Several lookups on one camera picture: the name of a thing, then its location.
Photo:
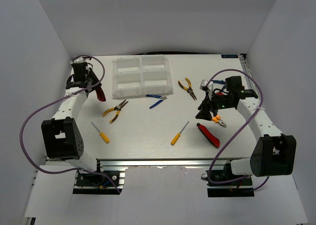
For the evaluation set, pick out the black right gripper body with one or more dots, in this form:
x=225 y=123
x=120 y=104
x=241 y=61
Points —
x=219 y=102

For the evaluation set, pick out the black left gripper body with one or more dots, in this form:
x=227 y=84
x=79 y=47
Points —
x=87 y=79

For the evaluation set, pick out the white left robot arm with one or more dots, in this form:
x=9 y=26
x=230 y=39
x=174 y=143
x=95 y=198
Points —
x=61 y=135

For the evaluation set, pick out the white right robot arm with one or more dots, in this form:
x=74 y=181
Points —
x=274 y=152

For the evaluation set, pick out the orange black combination pliers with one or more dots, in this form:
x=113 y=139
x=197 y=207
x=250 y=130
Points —
x=217 y=119

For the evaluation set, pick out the yellow pliers centre right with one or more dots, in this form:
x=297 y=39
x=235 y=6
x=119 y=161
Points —
x=188 y=89

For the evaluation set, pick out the red black knife right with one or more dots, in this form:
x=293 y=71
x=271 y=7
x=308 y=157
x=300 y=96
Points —
x=208 y=135

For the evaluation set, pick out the blue sticker right corner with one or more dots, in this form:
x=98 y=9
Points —
x=229 y=56

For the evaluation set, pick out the yellow long nose pliers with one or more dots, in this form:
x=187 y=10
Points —
x=117 y=109

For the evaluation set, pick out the white compartment tray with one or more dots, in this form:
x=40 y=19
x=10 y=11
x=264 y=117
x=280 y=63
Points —
x=141 y=75

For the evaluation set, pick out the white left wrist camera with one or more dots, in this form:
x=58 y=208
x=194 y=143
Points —
x=78 y=60

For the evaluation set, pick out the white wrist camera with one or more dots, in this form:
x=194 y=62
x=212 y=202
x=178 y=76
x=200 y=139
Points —
x=207 y=87
x=78 y=60

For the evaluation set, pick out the blue handled cutters right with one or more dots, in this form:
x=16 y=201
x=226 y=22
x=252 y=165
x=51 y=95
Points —
x=221 y=82

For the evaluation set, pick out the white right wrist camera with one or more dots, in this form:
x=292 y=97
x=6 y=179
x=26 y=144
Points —
x=207 y=87

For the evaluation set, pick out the yellow handle screwdriver centre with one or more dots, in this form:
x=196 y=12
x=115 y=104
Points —
x=175 y=139

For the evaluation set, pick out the yellow handle screwdriver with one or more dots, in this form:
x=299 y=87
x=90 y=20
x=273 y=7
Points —
x=101 y=134
x=175 y=139

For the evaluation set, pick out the yellow handle screwdriver left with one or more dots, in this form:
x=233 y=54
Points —
x=101 y=134

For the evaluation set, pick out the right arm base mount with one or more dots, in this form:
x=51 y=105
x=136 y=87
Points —
x=240 y=188

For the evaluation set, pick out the aluminium rail front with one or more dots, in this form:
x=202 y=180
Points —
x=155 y=162

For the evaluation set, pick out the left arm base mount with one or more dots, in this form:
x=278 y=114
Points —
x=91 y=184

